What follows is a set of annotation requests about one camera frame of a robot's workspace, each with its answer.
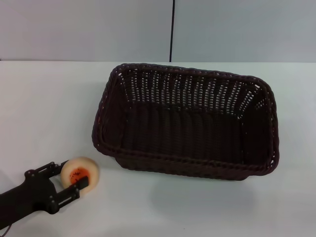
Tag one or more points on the black vertical wall strip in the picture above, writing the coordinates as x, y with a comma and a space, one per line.
172, 29

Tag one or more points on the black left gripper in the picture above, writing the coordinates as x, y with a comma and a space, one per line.
24, 195

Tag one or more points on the dark brown woven basket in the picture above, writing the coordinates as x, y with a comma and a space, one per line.
187, 128

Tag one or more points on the round bun with orange centre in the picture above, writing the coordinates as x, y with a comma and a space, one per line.
74, 170

